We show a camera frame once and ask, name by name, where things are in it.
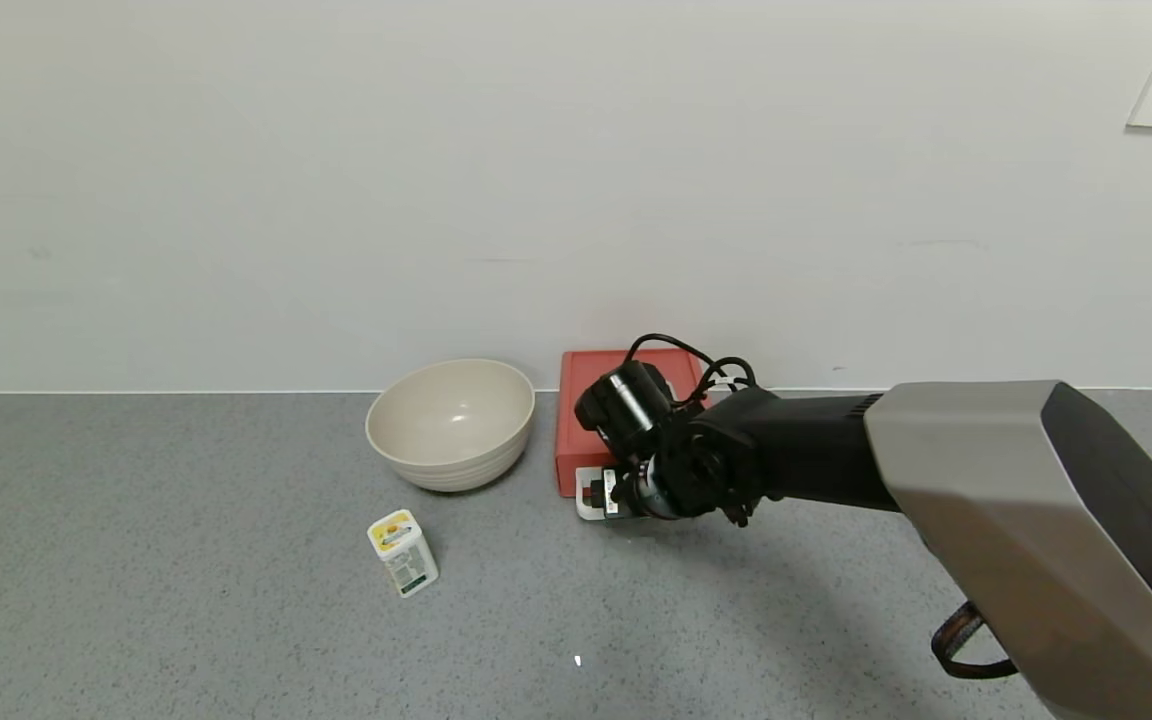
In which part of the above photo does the small yellow white carton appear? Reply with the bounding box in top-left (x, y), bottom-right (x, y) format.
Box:
top-left (367, 509), bottom-right (440, 599)

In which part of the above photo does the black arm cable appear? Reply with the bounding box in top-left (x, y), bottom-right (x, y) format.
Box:
top-left (696, 355), bottom-right (759, 406)

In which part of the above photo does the black camera cable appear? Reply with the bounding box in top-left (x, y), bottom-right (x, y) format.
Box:
top-left (624, 333), bottom-right (719, 379)

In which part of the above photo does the brown strap loop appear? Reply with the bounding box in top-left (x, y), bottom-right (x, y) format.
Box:
top-left (931, 600), bottom-right (1019, 680)

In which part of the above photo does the beige ribbed bowl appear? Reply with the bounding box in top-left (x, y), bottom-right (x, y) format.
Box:
top-left (365, 359), bottom-right (537, 493)

